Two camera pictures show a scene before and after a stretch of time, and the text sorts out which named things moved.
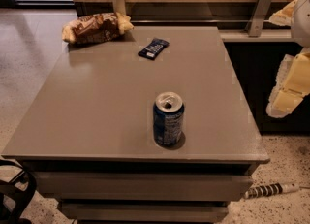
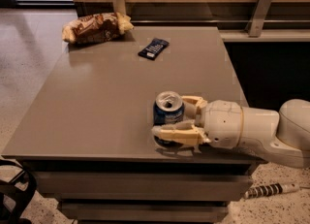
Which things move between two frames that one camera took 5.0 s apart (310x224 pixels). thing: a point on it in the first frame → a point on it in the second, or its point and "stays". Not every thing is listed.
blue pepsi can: x=169 y=116 stays
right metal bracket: x=262 y=13 stays
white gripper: x=301 y=19 → x=223 y=121
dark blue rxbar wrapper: x=152 y=50 stays
